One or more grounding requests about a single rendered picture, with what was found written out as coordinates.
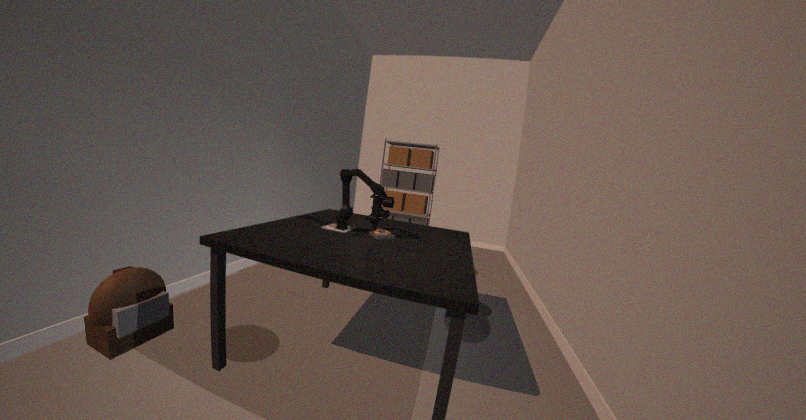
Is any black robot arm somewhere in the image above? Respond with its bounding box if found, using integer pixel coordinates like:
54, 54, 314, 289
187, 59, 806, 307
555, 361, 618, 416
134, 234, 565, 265
335, 169, 394, 231

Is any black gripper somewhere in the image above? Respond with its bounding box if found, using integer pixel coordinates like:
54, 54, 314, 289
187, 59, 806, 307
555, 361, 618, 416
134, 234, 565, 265
366, 206, 384, 230

